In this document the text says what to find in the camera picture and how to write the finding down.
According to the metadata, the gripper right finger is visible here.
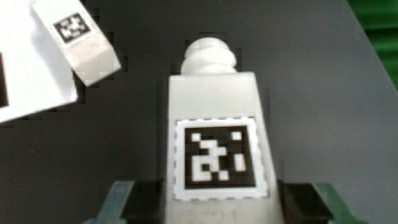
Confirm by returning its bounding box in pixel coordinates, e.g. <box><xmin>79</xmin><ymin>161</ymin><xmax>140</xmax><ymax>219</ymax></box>
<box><xmin>312</xmin><ymin>183</ymin><xmax>364</xmax><ymax>224</ymax></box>

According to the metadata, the white table leg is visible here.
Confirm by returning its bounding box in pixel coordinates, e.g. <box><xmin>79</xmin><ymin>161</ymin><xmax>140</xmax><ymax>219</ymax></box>
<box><xmin>165</xmin><ymin>37</ymin><xmax>284</xmax><ymax>224</ymax></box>
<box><xmin>31</xmin><ymin>0</ymin><xmax>120</xmax><ymax>86</ymax></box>

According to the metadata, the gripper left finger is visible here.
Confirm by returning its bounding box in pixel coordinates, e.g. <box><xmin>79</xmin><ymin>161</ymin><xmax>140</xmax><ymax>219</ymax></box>
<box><xmin>81</xmin><ymin>180</ymin><xmax>134</xmax><ymax>224</ymax></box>

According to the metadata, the white marker base sheet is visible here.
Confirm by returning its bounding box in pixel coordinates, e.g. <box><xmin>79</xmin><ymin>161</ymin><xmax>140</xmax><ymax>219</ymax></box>
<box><xmin>0</xmin><ymin>0</ymin><xmax>77</xmax><ymax>123</ymax></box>

